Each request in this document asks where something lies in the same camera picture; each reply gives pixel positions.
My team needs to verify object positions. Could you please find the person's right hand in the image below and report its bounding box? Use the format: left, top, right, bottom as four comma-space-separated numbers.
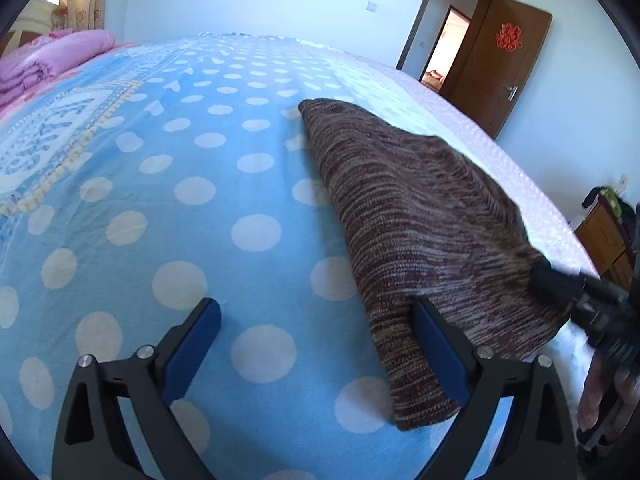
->
577, 355, 640, 446

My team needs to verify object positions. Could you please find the dark brown door frame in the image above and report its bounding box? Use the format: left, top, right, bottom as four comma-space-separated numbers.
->
396, 0, 501, 86

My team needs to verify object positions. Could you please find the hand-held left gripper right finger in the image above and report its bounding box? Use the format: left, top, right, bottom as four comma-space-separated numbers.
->
410, 296, 578, 480

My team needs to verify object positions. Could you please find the brown knit sweater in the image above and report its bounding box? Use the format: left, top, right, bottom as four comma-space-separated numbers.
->
298, 98, 571, 431

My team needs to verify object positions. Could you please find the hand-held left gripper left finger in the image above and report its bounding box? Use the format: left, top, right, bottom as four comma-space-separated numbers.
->
51, 298, 222, 480

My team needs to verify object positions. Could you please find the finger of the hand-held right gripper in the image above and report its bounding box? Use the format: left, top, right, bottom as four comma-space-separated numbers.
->
530, 259, 587, 306

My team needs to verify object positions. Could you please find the red paper door decoration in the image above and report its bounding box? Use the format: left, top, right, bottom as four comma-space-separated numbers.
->
495, 22, 522, 52

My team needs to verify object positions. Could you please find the white headboard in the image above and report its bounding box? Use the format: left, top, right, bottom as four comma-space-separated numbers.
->
2, 0, 63, 53

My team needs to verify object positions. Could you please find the wooden cabinet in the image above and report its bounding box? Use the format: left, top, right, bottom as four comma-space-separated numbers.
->
574, 200, 638, 291

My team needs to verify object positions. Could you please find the dark clothes pile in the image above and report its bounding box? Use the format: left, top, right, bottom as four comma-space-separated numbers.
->
581, 186, 638, 233

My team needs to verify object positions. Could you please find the brown wooden door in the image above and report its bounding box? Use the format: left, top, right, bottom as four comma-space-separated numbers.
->
440, 0, 553, 141

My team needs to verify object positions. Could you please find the folded pink quilt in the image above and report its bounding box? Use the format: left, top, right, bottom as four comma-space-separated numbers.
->
0, 29, 117, 106

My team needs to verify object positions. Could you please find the dotted blue pink bed sheet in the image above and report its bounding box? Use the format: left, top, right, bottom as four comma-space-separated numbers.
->
0, 32, 606, 480

